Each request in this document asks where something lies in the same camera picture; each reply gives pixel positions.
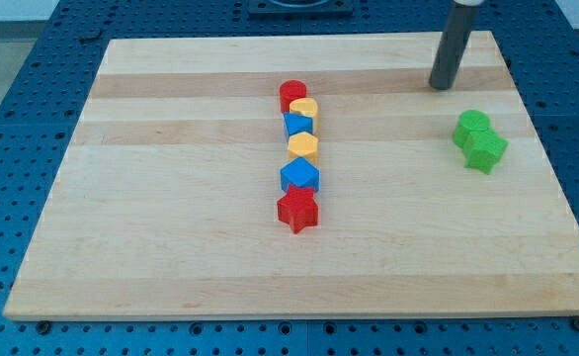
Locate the red star block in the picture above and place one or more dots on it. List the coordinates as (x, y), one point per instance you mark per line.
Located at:
(298, 208)

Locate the green star block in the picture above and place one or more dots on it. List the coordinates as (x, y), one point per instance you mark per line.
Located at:
(483, 150)

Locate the blue cube block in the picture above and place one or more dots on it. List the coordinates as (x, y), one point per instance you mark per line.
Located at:
(301, 173)

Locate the yellow hexagon block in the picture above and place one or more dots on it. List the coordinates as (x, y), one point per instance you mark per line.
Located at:
(304, 145)

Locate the blue triangle block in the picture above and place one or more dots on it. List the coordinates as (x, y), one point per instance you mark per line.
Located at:
(296, 124)

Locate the yellow heart block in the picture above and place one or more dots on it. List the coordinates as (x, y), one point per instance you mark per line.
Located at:
(307, 107)

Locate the red cylinder block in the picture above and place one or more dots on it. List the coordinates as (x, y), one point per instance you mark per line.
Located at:
(289, 91)

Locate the light wooden board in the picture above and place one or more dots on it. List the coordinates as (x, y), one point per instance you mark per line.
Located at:
(164, 206)

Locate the green cylinder block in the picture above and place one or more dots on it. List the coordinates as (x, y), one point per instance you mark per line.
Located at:
(468, 122)

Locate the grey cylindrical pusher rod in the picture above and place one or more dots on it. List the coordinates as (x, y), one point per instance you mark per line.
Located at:
(453, 43)

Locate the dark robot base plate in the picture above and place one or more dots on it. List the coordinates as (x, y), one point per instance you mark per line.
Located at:
(301, 8)

